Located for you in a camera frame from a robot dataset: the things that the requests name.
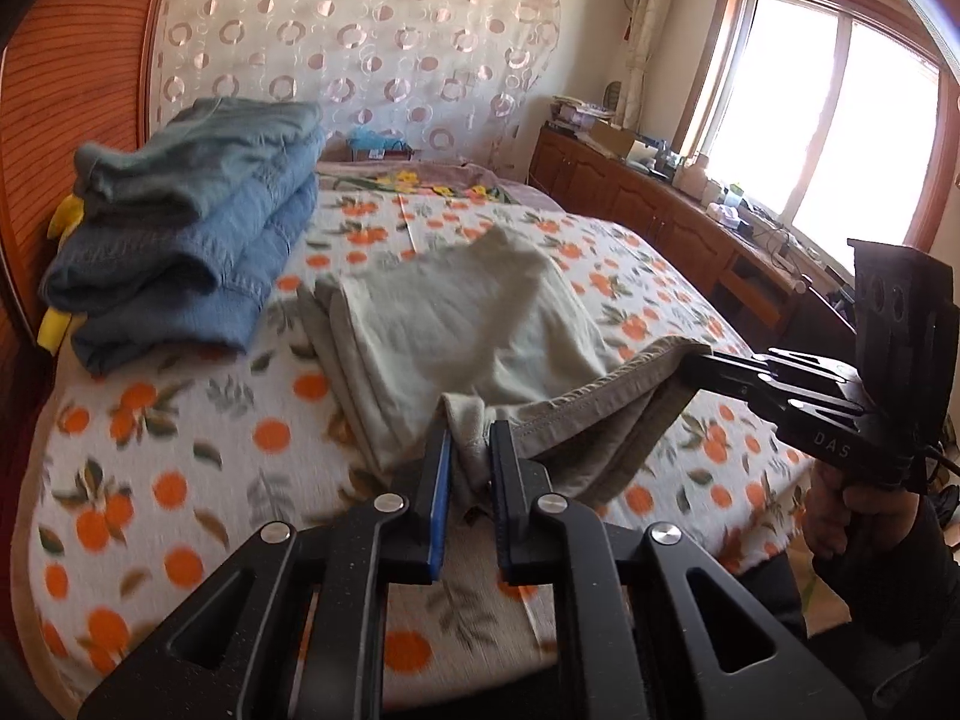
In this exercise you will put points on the long wooden cabinet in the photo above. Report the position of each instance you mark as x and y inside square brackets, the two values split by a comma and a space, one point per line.
[652, 210]

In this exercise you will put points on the open cardboard box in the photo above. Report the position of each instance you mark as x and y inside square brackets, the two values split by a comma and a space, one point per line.
[611, 139]

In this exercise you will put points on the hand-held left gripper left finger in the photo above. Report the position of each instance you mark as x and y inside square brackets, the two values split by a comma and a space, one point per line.
[442, 499]

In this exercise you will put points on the yellow plush toy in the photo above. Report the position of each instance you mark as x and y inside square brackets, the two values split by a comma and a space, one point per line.
[64, 214]

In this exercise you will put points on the stack of papers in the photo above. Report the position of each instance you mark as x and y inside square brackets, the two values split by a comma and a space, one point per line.
[581, 111]

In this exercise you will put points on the orange fruit print bedsheet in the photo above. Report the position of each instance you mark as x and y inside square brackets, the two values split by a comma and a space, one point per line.
[187, 465]

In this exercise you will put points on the circle pattern sheer curtain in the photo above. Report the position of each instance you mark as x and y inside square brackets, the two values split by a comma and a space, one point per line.
[352, 37]

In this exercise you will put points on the grey-green pants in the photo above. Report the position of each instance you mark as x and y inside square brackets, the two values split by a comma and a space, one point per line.
[465, 330]

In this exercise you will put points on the cream window curtain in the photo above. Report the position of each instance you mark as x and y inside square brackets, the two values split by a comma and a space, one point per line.
[649, 30]

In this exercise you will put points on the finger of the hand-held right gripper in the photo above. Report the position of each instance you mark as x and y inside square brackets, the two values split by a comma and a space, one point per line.
[742, 369]
[810, 409]

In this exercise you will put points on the white plastic jug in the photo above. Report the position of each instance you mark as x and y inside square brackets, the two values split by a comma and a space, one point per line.
[691, 178]

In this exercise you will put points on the darker blue jeans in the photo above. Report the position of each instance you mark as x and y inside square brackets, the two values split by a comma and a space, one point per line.
[180, 277]

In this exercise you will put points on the floral blanket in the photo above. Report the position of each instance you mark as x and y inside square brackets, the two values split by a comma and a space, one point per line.
[420, 180]

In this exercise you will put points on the wooden framed window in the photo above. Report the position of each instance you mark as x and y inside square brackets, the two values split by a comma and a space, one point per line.
[817, 112]

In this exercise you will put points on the person's right hand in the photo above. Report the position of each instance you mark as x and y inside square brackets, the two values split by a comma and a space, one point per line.
[855, 517]

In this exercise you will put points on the person's right forearm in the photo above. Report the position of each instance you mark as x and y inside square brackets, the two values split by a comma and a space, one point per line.
[915, 615]

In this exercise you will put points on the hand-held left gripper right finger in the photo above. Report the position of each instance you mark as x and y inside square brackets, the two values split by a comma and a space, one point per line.
[504, 499]

